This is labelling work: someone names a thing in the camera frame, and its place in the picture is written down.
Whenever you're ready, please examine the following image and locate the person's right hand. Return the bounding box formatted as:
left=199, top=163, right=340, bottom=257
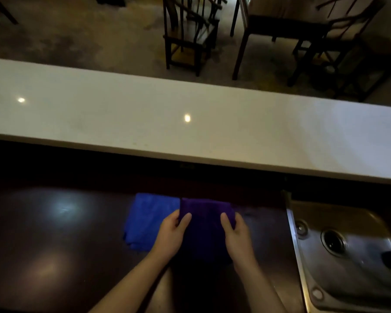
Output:
left=220, top=212, right=256, bottom=268

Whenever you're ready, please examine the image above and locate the person's left hand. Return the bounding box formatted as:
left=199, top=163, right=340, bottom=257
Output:
left=151, top=210, right=193, bottom=262

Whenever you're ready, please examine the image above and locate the purple microfibre cloth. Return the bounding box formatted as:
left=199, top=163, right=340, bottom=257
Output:
left=178, top=198, right=237, bottom=263

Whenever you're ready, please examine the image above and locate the person's left forearm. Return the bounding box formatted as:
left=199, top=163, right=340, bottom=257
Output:
left=89, top=251, right=171, bottom=313

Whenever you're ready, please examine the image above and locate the person's right forearm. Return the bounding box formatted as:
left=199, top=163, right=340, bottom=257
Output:
left=235, top=257, right=288, bottom=313

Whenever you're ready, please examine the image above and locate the blue microfibre cloth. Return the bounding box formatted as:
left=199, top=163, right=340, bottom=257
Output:
left=123, top=192, right=182, bottom=253

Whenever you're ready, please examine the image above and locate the white raised counter ledge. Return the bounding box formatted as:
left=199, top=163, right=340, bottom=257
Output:
left=0, top=57, right=391, bottom=186

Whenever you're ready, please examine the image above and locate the stainless steel sink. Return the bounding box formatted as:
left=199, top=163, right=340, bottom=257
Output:
left=286, top=199, right=391, bottom=313

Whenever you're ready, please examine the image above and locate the dark wooden chair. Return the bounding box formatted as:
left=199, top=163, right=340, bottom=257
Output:
left=162, top=0, right=228, bottom=77
left=0, top=0, right=19, bottom=25
left=287, top=0, right=391, bottom=103

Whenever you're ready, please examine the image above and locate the dark wooden table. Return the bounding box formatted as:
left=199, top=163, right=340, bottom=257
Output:
left=230, top=0, right=333, bottom=81

